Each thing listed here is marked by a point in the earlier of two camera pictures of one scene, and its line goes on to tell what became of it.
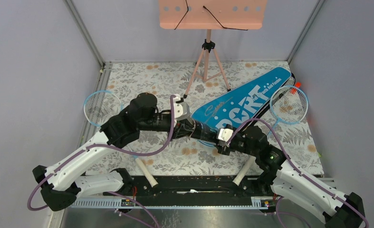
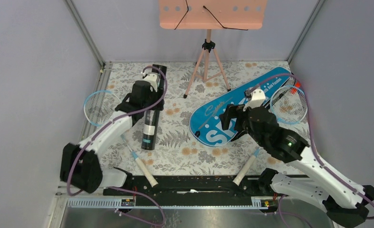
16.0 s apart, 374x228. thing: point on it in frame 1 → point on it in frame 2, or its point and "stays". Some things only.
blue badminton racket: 99,106 stays
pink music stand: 208,14 stays
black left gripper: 182,128 → 158,95
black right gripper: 225,149 → 232,111
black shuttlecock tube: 201,130 → 151,122
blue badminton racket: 287,105 stays
